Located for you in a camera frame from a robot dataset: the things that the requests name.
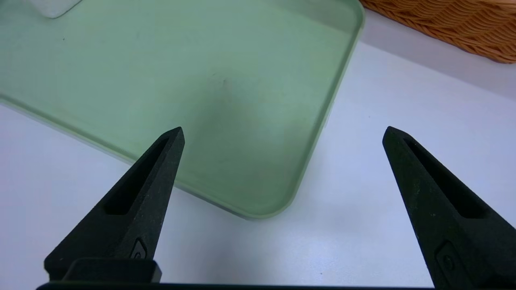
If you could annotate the light green plastic tray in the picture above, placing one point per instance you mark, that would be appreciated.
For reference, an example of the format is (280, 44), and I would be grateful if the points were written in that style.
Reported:
(201, 100)

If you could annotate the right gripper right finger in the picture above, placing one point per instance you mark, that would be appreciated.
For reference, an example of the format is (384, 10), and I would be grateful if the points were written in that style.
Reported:
(447, 217)

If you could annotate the orange wicker basket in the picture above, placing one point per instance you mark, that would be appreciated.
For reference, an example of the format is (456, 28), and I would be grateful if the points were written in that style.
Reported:
(463, 24)

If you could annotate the white soap bar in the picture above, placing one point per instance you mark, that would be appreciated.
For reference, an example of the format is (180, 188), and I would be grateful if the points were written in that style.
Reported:
(54, 7)

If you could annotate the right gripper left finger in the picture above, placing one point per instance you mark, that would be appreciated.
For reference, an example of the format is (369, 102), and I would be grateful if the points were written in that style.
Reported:
(129, 213)

